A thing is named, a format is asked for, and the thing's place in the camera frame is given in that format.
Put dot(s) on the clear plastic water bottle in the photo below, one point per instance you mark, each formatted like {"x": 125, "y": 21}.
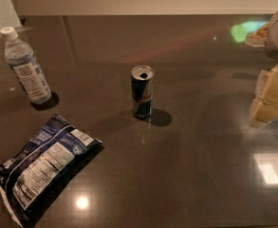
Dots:
{"x": 21, "y": 59}

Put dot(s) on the blue silver energy drink can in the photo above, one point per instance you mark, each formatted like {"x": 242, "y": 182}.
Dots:
{"x": 142, "y": 82}

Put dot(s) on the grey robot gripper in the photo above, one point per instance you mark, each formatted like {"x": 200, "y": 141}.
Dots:
{"x": 265, "y": 108}

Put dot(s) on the blue chip bag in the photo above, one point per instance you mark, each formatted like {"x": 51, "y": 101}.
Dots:
{"x": 43, "y": 161}

